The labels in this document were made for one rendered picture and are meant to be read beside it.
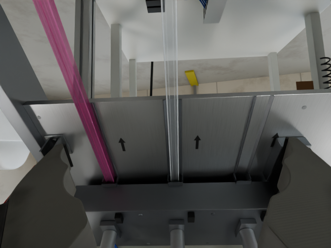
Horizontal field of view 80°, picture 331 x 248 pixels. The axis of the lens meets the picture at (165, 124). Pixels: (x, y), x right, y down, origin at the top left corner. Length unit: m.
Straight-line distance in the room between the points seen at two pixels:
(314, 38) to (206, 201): 0.65
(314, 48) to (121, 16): 0.62
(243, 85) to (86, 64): 3.02
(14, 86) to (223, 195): 0.32
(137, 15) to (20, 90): 0.49
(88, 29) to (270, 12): 0.56
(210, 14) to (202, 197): 0.50
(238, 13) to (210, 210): 0.61
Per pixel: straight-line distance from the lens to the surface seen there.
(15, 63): 0.31
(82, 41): 0.61
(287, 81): 3.55
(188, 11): 0.71
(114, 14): 0.72
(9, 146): 3.69
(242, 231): 0.37
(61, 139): 0.32
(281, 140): 0.32
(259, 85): 3.45
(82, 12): 0.65
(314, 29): 0.84
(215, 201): 0.33
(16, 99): 0.31
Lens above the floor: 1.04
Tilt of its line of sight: 7 degrees down
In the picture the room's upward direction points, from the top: 178 degrees clockwise
